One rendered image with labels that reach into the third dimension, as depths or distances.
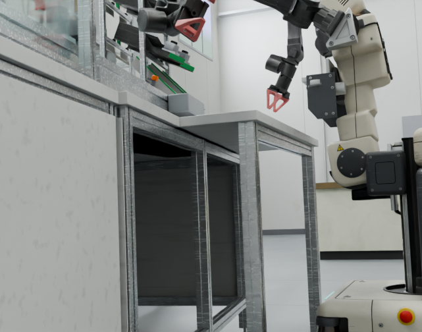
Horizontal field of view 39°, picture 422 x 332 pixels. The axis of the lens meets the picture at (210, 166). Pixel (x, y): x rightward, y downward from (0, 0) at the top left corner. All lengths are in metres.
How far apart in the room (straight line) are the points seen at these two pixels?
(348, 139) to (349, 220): 4.47
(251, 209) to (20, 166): 0.86
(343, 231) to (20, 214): 5.75
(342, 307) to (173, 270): 1.16
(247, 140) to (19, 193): 0.87
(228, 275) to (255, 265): 1.14
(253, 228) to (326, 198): 4.93
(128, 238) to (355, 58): 1.16
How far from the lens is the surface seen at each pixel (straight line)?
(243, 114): 1.71
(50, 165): 1.09
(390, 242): 6.53
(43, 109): 1.08
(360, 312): 1.95
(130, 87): 1.64
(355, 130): 2.13
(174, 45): 2.45
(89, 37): 1.35
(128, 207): 1.38
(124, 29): 2.54
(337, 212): 6.59
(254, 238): 1.70
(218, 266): 2.85
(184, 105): 1.93
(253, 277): 1.72
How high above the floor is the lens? 0.58
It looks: 4 degrees up
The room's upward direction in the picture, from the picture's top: 2 degrees counter-clockwise
